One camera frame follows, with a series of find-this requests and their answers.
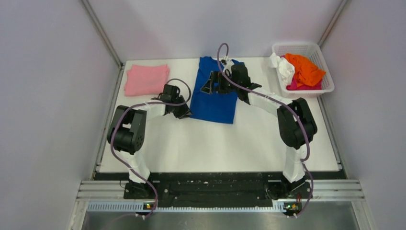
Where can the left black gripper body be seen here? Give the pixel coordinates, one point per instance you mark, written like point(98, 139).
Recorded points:
point(178, 99)

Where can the white t-shirt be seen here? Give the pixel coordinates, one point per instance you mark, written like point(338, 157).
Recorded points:
point(283, 67)

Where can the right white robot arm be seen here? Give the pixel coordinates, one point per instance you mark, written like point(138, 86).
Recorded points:
point(296, 124)

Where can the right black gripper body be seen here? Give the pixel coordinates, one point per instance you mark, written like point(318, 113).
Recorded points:
point(230, 86)

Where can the folded pink t-shirt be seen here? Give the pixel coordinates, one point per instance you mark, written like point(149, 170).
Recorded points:
point(145, 80)

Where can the grey slotted cable duct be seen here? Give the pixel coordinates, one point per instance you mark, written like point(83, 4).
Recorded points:
point(203, 208)

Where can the corner metal post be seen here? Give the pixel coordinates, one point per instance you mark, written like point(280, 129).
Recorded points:
point(101, 31)
point(338, 12)

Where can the aluminium rail frame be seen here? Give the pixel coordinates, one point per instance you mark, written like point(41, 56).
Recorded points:
point(324, 190)

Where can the white plastic laundry basket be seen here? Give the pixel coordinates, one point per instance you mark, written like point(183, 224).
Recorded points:
point(311, 51)

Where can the right corner metal post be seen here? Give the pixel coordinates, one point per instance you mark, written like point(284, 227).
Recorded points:
point(338, 12)

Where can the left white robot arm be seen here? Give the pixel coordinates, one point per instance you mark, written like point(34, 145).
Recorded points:
point(126, 134)

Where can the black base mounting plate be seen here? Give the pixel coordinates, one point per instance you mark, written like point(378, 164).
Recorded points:
point(211, 189)

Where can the blue printed t-shirt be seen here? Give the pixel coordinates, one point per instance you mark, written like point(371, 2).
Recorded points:
point(219, 108)

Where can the left corner metal post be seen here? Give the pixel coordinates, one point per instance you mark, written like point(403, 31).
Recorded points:
point(101, 31)

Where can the orange t-shirt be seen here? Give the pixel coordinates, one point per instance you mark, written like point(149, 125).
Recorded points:
point(306, 72)

